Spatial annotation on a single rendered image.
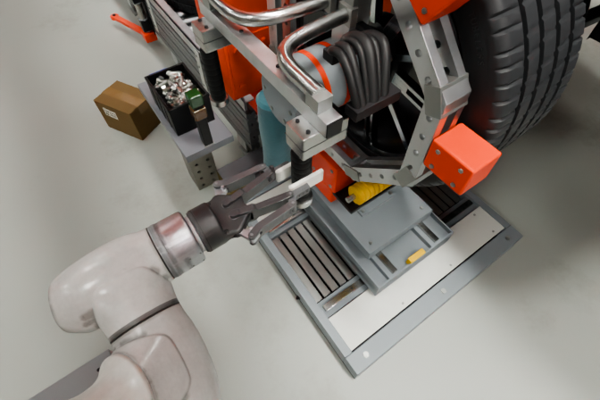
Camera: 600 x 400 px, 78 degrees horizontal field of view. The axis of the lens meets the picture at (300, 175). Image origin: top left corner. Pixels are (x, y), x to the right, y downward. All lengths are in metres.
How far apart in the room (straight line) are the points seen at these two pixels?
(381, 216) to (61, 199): 1.36
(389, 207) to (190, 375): 0.98
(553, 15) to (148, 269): 0.72
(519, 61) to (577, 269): 1.24
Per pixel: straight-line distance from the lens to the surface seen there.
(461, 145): 0.69
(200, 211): 0.60
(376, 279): 1.33
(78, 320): 0.60
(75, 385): 1.08
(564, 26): 0.78
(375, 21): 0.85
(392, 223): 1.34
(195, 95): 1.10
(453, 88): 0.64
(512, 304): 1.62
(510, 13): 0.66
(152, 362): 0.54
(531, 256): 1.75
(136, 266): 0.58
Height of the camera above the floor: 1.36
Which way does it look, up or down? 53 degrees down
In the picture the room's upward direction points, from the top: straight up
